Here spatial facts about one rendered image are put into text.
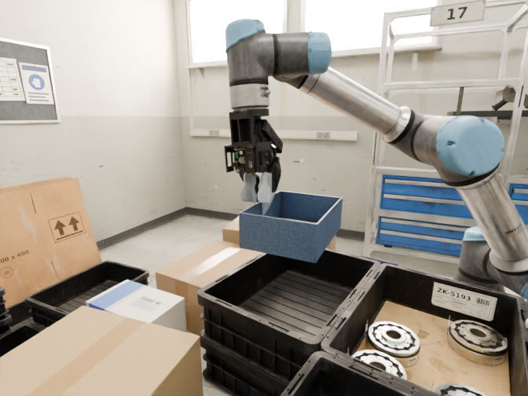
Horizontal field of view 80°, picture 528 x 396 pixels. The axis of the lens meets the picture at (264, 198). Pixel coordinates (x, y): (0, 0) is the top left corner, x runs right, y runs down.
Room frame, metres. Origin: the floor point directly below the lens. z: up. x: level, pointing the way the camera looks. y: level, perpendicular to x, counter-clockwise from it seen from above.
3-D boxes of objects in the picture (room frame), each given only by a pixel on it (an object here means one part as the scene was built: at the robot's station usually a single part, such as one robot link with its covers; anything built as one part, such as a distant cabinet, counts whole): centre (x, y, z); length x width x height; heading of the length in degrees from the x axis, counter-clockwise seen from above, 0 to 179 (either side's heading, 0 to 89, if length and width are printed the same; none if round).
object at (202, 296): (0.71, -0.08, 0.92); 0.40 x 0.30 x 0.02; 145
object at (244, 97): (0.63, 0.02, 1.34); 0.08 x 0.08 x 0.05
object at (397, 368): (0.48, -0.21, 0.86); 0.10 x 0.10 x 0.01
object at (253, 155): (0.63, 0.03, 1.26); 0.09 x 0.08 x 0.12; 154
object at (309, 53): (0.67, -0.07, 1.42); 0.11 x 0.11 x 0.08; 7
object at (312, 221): (0.62, -0.06, 1.10); 0.20 x 0.15 x 0.07; 155
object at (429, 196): (2.24, -1.23, 0.60); 0.72 x 0.03 x 0.56; 65
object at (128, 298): (0.68, 0.31, 0.84); 0.20 x 0.12 x 0.09; 63
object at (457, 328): (0.58, -0.45, 0.86); 0.10 x 0.10 x 0.01
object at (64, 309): (1.27, 0.76, 0.37); 0.40 x 0.30 x 0.45; 155
